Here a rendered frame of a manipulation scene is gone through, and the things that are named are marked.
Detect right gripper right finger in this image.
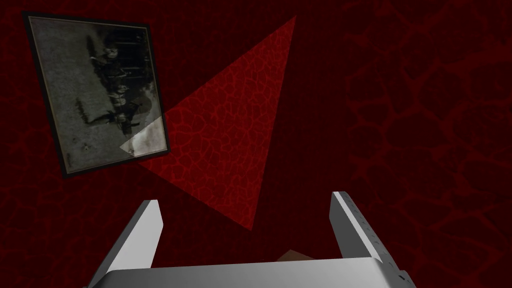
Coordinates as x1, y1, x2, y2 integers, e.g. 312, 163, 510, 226
329, 191, 401, 277

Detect black framed grey picture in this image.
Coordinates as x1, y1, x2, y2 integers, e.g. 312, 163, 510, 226
21, 11, 172, 179

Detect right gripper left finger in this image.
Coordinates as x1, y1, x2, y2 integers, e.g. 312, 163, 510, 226
87, 199, 164, 287

